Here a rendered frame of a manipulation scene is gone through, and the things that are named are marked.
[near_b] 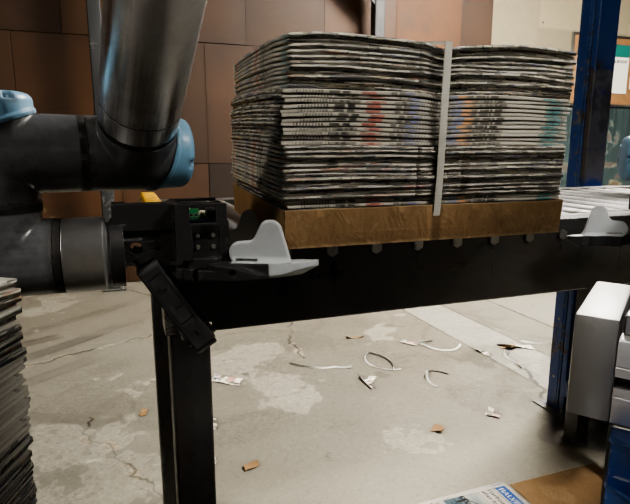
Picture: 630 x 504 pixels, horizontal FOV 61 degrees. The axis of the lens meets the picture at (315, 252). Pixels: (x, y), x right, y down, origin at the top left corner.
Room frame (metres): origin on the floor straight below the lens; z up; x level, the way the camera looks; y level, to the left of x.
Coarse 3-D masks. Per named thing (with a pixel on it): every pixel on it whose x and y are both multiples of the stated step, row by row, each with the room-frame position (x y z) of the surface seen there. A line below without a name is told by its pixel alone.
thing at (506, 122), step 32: (480, 64) 0.65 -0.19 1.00; (512, 64) 0.66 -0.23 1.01; (544, 64) 0.68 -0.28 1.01; (480, 96) 0.64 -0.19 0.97; (512, 96) 0.66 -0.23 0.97; (544, 96) 0.69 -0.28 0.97; (480, 128) 0.65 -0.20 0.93; (512, 128) 0.66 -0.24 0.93; (544, 128) 0.68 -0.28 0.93; (480, 160) 0.65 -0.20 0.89; (512, 160) 0.66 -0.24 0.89; (544, 160) 0.68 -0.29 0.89; (480, 192) 0.65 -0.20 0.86; (512, 192) 0.66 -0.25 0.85; (544, 192) 0.68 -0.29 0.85
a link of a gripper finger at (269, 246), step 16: (272, 224) 0.54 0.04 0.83; (256, 240) 0.54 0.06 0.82; (272, 240) 0.54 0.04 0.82; (240, 256) 0.54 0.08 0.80; (256, 256) 0.54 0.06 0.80; (272, 256) 0.54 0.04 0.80; (288, 256) 0.54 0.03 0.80; (272, 272) 0.53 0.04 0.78; (288, 272) 0.54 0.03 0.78; (304, 272) 0.55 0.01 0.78
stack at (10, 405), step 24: (0, 288) 0.33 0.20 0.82; (0, 312) 0.33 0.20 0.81; (0, 336) 0.32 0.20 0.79; (0, 360) 0.32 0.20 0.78; (24, 360) 0.35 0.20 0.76; (0, 384) 0.32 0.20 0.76; (0, 408) 0.31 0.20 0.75; (24, 408) 0.34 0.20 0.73; (0, 432) 0.32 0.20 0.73; (24, 432) 0.34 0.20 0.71; (0, 456) 0.31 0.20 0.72; (24, 456) 0.33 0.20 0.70; (0, 480) 0.31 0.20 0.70; (24, 480) 0.33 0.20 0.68
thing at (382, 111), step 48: (288, 48) 0.57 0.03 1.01; (336, 48) 0.59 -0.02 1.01; (384, 48) 0.60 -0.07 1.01; (240, 96) 0.77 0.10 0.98; (288, 96) 0.57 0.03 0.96; (336, 96) 0.59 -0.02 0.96; (384, 96) 0.60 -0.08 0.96; (240, 144) 0.77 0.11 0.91; (288, 144) 0.57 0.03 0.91; (336, 144) 0.59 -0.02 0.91; (384, 144) 0.60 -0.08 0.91; (288, 192) 0.57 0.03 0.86; (336, 192) 0.59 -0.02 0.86; (384, 192) 0.61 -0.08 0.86
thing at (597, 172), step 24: (600, 0) 1.72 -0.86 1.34; (600, 24) 1.72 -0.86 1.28; (600, 48) 1.72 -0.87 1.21; (576, 72) 1.79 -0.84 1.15; (600, 72) 1.72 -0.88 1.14; (576, 96) 1.77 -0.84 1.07; (600, 96) 1.72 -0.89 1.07; (576, 120) 1.77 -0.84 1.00; (600, 120) 1.73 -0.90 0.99; (576, 144) 1.76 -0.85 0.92; (600, 144) 1.73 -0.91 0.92; (576, 168) 1.75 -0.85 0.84; (600, 168) 1.73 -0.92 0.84; (552, 336) 1.79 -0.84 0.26; (552, 360) 1.78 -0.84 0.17; (552, 384) 1.77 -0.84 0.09
